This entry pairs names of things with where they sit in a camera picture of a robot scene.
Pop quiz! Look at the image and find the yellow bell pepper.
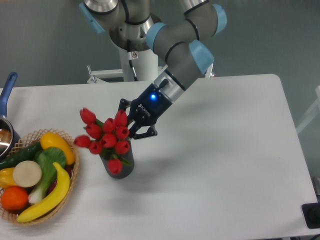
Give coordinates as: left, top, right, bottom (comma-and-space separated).
0, 167, 17, 189

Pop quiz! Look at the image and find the blue handled saucepan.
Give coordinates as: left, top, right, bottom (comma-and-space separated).
0, 71, 20, 160

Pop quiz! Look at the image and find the red tulip bouquet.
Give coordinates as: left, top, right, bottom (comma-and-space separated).
73, 107, 133, 175

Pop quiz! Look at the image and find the yellow lemon squash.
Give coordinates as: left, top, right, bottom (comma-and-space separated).
40, 132, 76, 166

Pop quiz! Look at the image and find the orange fruit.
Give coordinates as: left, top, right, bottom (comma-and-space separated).
0, 186, 29, 211

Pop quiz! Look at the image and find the beige round slice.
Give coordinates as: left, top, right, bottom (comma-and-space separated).
12, 160, 42, 188

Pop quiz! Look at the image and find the dark grey ribbed vase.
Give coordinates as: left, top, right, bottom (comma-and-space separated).
99, 140, 135, 179

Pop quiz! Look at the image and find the yellow banana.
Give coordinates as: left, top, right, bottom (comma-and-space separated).
16, 162, 70, 223

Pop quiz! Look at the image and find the left table clamp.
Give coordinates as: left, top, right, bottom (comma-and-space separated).
86, 65, 124, 84

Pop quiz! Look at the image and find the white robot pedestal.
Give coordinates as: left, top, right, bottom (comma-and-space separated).
108, 12, 168, 82

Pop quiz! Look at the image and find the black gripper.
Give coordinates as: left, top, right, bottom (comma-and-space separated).
118, 83, 173, 140

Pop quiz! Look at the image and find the table clamp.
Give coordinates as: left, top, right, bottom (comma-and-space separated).
86, 65, 124, 84
204, 63, 215, 78

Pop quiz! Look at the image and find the woven wicker basket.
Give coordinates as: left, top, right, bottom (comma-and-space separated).
0, 128, 80, 226

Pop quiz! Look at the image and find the right table clamp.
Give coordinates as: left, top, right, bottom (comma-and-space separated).
204, 63, 215, 78

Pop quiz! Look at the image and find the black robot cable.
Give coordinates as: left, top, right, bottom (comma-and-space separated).
126, 39, 139, 82

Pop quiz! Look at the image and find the green cucumber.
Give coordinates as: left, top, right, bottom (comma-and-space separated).
0, 142, 42, 170

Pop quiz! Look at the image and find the black device at edge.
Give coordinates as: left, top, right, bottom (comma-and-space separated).
301, 202, 320, 229

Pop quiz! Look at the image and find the white frame at right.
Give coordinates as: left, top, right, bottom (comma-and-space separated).
295, 85, 320, 135

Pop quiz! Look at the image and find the green bok choy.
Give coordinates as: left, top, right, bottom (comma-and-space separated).
28, 147, 66, 205

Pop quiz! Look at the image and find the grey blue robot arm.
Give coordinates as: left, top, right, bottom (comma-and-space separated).
79, 0, 227, 139

